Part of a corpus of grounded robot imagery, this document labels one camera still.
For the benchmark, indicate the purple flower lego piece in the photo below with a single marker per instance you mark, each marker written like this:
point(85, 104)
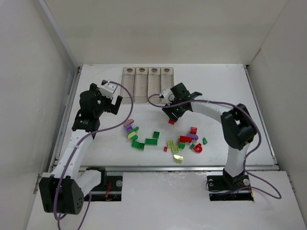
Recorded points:
point(127, 125)

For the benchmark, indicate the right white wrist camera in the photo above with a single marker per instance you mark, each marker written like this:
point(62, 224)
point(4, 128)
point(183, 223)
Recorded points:
point(167, 96)

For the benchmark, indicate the red ring lego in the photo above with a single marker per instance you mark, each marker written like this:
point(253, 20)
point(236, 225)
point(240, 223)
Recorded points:
point(198, 148)

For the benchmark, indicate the green round lego piece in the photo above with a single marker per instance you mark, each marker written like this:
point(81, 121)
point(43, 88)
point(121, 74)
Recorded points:
point(135, 129)

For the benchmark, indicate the red large lego brick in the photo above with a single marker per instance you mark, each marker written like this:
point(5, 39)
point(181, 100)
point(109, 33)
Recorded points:
point(185, 139)

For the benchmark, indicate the small red lego brick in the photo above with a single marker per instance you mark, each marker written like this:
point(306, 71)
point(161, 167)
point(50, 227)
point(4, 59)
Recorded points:
point(171, 122)

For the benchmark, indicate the green square lego brick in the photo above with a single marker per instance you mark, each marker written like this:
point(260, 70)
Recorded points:
point(135, 144)

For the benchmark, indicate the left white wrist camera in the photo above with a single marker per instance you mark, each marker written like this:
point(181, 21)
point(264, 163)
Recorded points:
point(108, 89)

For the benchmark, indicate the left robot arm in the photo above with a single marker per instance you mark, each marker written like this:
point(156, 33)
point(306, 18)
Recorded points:
point(63, 192)

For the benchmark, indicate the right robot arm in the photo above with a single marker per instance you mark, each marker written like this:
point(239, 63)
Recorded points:
point(238, 130)

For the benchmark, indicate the lime slope lego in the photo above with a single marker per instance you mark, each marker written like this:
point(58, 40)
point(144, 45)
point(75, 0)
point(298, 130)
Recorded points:
point(178, 158)

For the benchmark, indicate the yellow-green slope lego on green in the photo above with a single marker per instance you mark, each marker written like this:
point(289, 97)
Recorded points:
point(132, 136)

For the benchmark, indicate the green long lego brick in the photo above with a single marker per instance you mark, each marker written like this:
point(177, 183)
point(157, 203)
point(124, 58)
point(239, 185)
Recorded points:
point(151, 141)

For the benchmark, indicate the lime square lego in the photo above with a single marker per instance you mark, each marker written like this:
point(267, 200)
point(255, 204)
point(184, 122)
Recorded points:
point(170, 143)
point(175, 149)

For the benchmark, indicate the red arch lego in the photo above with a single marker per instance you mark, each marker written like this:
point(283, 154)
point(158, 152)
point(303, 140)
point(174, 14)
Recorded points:
point(193, 130)

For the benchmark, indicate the purple lego brick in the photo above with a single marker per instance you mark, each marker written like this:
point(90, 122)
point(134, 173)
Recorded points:
point(193, 136)

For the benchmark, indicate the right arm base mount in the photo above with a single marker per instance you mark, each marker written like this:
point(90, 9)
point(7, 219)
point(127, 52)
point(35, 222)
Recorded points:
point(220, 189)

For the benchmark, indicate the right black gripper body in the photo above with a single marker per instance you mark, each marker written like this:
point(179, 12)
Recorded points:
point(174, 113)

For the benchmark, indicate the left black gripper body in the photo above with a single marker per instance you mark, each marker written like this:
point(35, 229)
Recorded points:
point(114, 104)

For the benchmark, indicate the clear bin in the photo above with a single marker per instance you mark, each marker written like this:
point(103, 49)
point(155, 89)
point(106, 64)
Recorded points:
point(140, 85)
point(167, 78)
point(154, 81)
point(128, 81)

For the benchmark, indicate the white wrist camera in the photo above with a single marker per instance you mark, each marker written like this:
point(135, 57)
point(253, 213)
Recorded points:
point(167, 96)
point(108, 89)

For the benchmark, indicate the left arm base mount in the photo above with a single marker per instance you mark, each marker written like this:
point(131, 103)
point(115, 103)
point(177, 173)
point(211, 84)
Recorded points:
point(107, 189)

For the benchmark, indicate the green small square lego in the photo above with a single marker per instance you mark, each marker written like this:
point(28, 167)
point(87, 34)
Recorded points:
point(156, 135)

